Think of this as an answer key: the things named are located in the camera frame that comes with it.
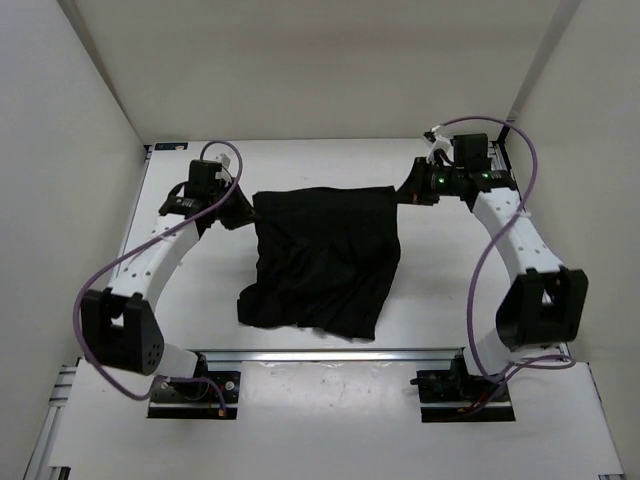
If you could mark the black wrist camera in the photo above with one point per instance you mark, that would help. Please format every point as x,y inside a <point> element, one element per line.
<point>471,152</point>
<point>204,180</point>

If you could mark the white front cover board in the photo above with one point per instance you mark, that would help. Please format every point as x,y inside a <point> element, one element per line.
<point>342,421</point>

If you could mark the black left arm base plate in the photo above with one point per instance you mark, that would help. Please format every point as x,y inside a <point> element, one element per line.
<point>216,398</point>

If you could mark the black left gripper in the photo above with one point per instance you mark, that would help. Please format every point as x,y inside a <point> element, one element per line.
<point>245,213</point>

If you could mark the aluminium table frame rail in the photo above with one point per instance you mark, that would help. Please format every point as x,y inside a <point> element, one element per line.
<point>426,307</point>

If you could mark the blue left corner label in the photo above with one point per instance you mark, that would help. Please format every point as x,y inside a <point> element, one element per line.
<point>170,146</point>

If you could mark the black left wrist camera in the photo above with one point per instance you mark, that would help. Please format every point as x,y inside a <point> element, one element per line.
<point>204,180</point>

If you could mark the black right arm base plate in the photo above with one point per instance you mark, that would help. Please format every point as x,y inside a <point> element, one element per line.
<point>447,396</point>

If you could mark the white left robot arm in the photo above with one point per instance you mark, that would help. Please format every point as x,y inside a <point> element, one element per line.
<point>114,312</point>

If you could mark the black pleated skirt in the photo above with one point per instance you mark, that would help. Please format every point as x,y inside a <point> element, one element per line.
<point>327,259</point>

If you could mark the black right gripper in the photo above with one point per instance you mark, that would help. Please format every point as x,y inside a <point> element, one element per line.
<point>413,190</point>

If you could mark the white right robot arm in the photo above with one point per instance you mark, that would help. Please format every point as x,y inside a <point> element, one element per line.
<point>545,301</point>

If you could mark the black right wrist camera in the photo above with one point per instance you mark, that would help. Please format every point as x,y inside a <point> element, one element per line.
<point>471,152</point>

